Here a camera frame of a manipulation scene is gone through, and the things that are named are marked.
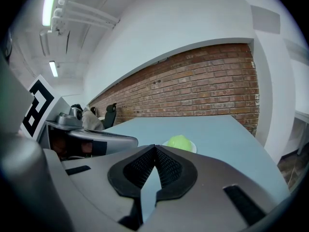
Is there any person's left hand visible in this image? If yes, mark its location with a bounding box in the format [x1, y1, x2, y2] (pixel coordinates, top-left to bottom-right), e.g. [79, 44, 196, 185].
[50, 130, 94, 158]

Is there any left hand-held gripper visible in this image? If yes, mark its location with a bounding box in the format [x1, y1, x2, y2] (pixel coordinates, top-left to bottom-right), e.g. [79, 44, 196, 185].
[20, 73, 85, 150]

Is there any white ceiling unit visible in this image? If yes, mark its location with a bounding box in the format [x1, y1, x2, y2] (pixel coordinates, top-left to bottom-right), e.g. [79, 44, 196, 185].
[39, 29, 51, 57]

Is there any long ceiling light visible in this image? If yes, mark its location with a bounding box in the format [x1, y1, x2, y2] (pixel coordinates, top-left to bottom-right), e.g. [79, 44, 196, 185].
[42, 0, 60, 27]

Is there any white plate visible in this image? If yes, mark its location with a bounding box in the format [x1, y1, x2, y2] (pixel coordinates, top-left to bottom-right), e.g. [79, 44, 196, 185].
[162, 140, 197, 154]

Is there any grey fisheye camera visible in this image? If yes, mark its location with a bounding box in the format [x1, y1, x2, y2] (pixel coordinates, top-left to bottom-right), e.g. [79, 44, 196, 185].
[56, 106, 83, 128]

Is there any white ceiling pipe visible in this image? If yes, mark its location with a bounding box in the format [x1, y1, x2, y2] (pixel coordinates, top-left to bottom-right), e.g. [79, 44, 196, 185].
[53, 8, 117, 26]
[57, 0, 120, 23]
[51, 16, 114, 30]

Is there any short ceiling light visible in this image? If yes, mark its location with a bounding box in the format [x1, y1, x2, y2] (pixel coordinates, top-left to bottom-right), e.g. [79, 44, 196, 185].
[49, 60, 59, 78]

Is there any green lettuce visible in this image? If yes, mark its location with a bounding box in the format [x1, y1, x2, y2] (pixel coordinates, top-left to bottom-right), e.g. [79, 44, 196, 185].
[167, 134, 193, 151]

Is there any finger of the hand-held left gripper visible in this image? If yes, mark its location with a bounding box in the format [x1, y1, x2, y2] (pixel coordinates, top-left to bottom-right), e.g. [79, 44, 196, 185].
[69, 129, 139, 156]

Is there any light blue table top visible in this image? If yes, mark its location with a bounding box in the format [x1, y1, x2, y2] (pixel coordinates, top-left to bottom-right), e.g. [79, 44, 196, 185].
[102, 115, 292, 223]

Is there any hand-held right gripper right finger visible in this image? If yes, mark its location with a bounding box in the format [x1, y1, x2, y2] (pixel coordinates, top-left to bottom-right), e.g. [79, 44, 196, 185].
[142, 144, 279, 232]

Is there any grey wall panel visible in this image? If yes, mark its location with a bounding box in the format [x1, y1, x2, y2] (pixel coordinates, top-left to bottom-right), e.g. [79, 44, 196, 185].
[282, 39, 309, 60]
[250, 5, 281, 35]

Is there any white side desk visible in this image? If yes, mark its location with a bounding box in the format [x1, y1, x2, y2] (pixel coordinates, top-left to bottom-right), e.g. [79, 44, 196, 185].
[282, 110, 309, 158]

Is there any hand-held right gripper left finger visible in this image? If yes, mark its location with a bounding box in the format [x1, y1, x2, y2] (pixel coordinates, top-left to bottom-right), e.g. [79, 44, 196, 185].
[60, 144, 155, 232]

